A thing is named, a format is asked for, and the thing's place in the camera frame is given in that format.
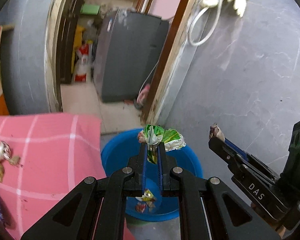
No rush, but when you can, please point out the red white bag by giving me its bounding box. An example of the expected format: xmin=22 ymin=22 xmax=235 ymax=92
xmin=74 ymin=42 xmax=94 ymax=83

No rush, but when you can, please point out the pink checked tablecloth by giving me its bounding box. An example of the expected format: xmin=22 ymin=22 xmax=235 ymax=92
xmin=0 ymin=114 xmax=135 ymax=240

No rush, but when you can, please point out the washing machine cable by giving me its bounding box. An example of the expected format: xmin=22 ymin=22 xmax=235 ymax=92
xmin=139 ymin=60 xmax=160 ymax=93

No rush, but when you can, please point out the yellow red wrapper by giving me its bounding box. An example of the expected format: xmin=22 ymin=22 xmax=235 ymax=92
xmin=136 ymin=189 xmax=157 ymax=203

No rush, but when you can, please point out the pale striped wrapper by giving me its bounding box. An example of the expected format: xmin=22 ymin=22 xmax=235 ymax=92
xmin=0 ymin=141 xmax=12 ymax=165

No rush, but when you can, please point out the small pinkish wrapper scrap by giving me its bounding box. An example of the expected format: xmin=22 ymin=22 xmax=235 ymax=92
xmin=209 ymin=123 xmax=225 ymax=140

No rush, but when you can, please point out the blue plastic bucket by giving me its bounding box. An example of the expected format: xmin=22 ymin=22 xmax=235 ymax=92
xmin=101 ymin=128 xmax=204 ymax=222

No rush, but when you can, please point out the green white wrapper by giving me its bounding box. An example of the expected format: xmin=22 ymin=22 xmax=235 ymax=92
xmin=137 ymin=124 xmax=187 ymax=164

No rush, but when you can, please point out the brown door frame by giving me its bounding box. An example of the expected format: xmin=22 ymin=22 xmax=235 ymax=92
xmin=136 ymin=0 xmax=209 ymax=124

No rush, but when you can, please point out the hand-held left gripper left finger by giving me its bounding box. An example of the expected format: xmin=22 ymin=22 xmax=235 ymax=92
xmin=20 ymin=142 xmax=148 ymax=240

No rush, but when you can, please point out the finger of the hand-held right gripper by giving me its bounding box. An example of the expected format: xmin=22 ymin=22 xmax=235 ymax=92
xmin=224 ymin=137 xmax=255 ymax=164
xmin=208 ymin=136 xmax=243 ymax=173

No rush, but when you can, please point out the green box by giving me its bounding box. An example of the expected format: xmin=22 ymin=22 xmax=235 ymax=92
xmin=80 ymin=4 xmax=100 ymax=15

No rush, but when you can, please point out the pink slipper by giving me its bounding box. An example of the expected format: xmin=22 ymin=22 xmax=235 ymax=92
xmin=136 ymin=84 xmax=151 ymax=105

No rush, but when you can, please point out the white hose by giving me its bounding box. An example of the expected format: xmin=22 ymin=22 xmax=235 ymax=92
xmin=187 ymin=0 xmax=225 ymax=47

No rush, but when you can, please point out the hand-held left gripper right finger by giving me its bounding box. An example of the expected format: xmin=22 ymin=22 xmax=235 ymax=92
xmin=157 ymin=142 xmax=282 ymax=240

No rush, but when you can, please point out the grey washing machine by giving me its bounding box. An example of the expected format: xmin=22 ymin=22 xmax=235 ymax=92
xmin=93 ymin=11 xmax=170 ymax=103

